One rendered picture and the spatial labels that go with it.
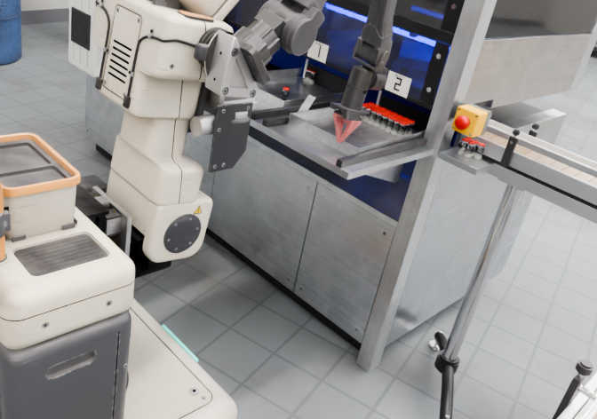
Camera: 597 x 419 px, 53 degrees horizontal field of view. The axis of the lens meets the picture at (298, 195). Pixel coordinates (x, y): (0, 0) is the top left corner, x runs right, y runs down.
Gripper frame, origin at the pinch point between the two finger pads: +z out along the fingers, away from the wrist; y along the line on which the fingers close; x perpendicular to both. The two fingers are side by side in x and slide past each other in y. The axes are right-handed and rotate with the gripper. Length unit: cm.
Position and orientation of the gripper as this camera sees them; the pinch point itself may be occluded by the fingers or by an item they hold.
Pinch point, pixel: (339, 139)
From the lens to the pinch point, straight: 163.3
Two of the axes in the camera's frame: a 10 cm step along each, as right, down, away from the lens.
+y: 6.3, -0.7, 7.7
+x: -7.2, -4.2, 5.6
